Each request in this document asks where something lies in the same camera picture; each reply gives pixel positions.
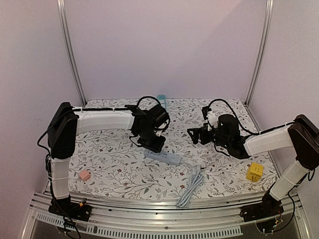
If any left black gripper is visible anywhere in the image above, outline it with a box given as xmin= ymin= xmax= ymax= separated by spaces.
xmin=137 ymin=127 xmax=165 ymax=153

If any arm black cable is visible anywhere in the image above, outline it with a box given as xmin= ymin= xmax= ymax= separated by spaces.
xmin=208 ymin=99 xmax=262 ymax=136
xmin=136 ymin=96 xmax=171 ymax=130

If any grey-blue cord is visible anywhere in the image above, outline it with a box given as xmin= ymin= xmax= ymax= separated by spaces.
xmin=175 ymin=164 xmax=205 ymax=209

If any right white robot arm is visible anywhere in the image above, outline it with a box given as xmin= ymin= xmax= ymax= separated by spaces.
xmin=187 ymin=112 xmax=319 ymax=217

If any right aluminium corner post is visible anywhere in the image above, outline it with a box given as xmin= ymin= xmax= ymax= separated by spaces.
xmin=244 ymin=0 xmax=274 ymax=107

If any left aluminium corner post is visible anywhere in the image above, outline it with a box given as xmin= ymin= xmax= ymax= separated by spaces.
xmin=57 ymin=0 xmax=87 ymax=106

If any aluminium front rail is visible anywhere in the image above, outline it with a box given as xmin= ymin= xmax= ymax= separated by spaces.
xmin=19 ymin=191 xmax=312 ymax=239

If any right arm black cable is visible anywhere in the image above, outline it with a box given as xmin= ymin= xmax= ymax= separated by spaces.
xmin=208 ymin=99 xmax=262 ymax=136

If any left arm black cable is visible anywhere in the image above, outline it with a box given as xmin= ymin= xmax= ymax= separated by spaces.
xmin=136 ymin=96 xmax=171 ymax=130

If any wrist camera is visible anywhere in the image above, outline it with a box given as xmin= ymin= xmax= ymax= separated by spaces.
xmin=202 ymin=106 xmax=218 ymax=131
xmin=156 ymin=122 xmax=167 ymax=136

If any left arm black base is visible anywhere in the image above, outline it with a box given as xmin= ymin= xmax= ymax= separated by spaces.
xmin=48 ymin=195 xmax=92 ymax=222

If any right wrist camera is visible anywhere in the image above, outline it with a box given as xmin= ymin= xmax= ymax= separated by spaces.
xmin=202 ymin=106 xmax=218 ymax=131

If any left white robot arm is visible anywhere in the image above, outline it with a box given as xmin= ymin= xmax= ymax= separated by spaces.
xmin=47 ymin=102 xmax=170 ymax=216

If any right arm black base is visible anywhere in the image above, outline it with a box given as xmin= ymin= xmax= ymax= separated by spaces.
xmin=239 ymin=194 xmax=284 ymax=234

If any aluminium corner post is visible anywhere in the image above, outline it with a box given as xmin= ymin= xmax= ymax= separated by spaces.
xmin=57 ymin=0 xmax=87 ymax=106
xmin=244 ymin=0 xmax=274 ymax=107

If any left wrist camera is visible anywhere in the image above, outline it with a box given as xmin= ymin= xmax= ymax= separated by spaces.
xmin=156 ymin=122 xmax=167 ymax=136

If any yellow cube socket adapter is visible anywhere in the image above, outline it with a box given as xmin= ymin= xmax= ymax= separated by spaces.
xmin=246 ymin=162 xmax=264 ymax=182

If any pink plug adapter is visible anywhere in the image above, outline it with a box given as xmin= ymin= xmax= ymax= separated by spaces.
xmin=79 ymin=170 xmax=91 ymax=181

